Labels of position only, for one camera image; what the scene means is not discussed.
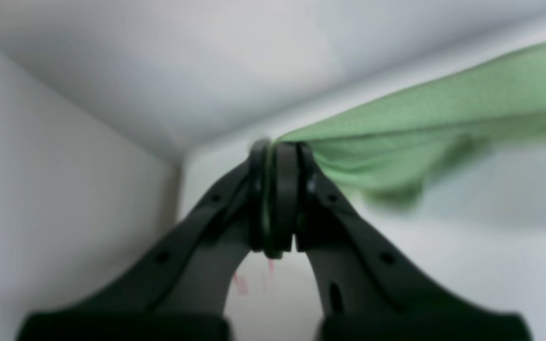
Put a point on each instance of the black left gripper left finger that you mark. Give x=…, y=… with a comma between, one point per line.
x=177, y=291

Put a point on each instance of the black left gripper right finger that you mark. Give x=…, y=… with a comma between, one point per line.
x=369, y=290

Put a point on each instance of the green t-shirt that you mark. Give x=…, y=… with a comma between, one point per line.
x=392, y=148

